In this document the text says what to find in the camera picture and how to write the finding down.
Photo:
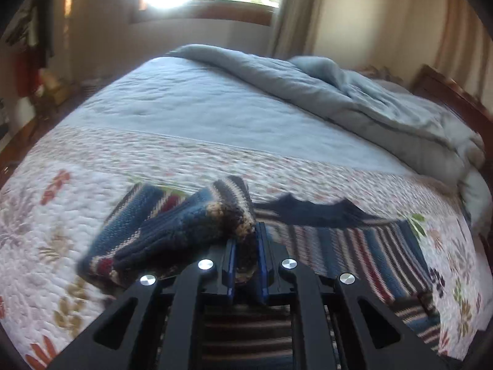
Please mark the beige curtain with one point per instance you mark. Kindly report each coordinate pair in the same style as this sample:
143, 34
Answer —
296, 11

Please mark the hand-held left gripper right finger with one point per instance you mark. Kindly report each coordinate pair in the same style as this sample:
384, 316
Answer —
263, 264

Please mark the wall lamp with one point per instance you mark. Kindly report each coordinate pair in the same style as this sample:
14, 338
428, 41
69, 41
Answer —
69, 5

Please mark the grey comforter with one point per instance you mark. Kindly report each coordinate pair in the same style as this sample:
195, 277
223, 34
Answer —
308, 92

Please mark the white floral quilt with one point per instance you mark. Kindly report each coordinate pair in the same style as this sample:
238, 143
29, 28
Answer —
57, 219

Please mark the striped knit sweater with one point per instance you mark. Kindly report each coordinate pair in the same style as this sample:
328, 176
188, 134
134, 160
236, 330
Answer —
346, 246

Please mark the red bag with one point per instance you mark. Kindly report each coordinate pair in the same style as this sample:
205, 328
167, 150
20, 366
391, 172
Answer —
27, 73

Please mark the wooden headboard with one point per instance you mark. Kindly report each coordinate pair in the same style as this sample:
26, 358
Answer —
443, 88

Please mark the coat rack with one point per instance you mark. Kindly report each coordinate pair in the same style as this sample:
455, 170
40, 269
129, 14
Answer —
17, 31

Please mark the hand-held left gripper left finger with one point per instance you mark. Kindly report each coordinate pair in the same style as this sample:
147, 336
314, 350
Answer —
231, 271

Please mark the black hanging garment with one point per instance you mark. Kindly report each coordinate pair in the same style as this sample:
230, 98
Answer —
44, 27

